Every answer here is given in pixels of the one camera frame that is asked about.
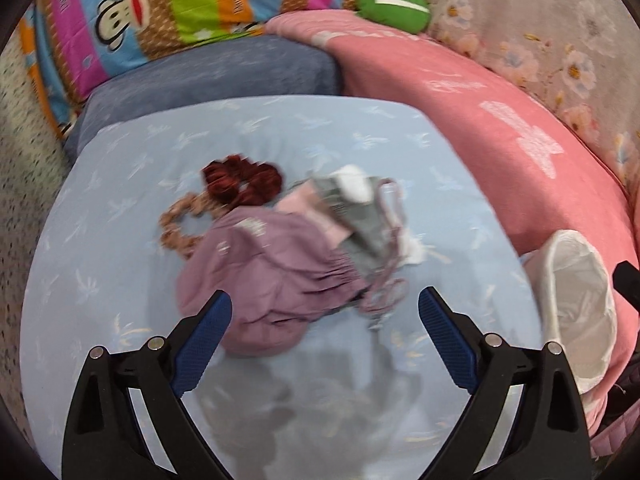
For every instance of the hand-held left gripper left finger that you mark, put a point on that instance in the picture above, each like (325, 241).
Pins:
(205, 340)

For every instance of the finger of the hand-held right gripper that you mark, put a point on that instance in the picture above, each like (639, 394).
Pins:
(627, 282)

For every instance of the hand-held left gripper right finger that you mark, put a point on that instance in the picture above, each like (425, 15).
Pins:
(445, 340)

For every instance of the bin with white bag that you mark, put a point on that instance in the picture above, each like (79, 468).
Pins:
(575, 290)

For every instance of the brown patterned scrunchie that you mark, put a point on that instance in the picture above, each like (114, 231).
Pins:
(170, 235)

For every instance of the grey and white cloth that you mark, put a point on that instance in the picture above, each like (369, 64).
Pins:
(360, 230)

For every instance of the pink quilted cloth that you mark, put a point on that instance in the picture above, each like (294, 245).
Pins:
(617, 435)

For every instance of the dark red scrunchie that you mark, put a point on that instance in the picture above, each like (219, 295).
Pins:
(240, 180)

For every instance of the pale pink cloth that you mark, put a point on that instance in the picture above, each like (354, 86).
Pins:
(305, 205)

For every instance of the white folded cloth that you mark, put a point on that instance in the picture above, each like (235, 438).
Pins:
(355, 182)

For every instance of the light blue patterned cloth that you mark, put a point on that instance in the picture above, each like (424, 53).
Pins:
(125, 170)

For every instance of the pink blanket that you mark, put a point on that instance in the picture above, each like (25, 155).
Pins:
(450, 100)

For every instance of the cream speckled cloth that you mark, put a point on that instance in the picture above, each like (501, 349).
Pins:
(25, 160)

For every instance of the grey floral blanket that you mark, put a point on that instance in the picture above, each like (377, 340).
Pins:
(550, 35)

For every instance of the blue-grey sofa cushion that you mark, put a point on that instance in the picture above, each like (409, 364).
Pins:
(225, 75)

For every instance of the green round cushion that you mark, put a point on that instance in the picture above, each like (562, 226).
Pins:
(395, 15)

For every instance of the colourful monkey print blanket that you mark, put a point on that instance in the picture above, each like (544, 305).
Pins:
(150, 10)

